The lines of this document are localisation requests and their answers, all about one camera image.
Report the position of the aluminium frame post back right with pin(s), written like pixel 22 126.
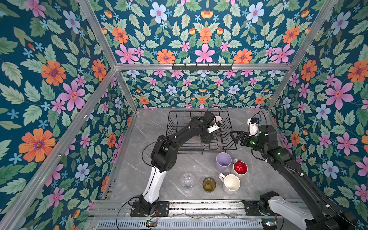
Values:
pixel 319 21

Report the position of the lilac cup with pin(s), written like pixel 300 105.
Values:
pixel 223 161

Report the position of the cream white mug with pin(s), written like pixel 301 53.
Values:
pixel 231 183

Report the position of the aluminium frame post back left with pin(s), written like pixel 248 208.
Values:
pixel 107 51

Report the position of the red inside white mug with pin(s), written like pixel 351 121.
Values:
pixel 239 168

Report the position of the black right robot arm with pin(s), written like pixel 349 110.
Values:
pixel 322 213

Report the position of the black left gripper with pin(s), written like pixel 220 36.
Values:
pixel 208 138

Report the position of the olive glass cup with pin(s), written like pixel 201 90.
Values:
pixel 209 185

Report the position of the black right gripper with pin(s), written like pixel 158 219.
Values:
pixel 246 136

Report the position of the clear glass cup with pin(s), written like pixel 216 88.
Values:
pixel 187 180

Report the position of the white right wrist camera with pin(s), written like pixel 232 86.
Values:
pixel 253 125

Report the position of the aluminium frame post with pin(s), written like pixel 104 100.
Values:
pixel 107 51
pixel 319 21

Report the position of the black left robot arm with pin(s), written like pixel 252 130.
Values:
pixel 164 156

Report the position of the black wire dish rack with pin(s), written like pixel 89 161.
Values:
pixel 219 140

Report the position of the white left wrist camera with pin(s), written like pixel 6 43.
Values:
pixel 214 127

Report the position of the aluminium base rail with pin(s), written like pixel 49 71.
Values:
pixel 199 215

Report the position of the black hook rail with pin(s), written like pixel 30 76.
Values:
pixel 202 67

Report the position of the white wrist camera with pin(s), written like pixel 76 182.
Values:
pixel 214 127
pixel 253 125

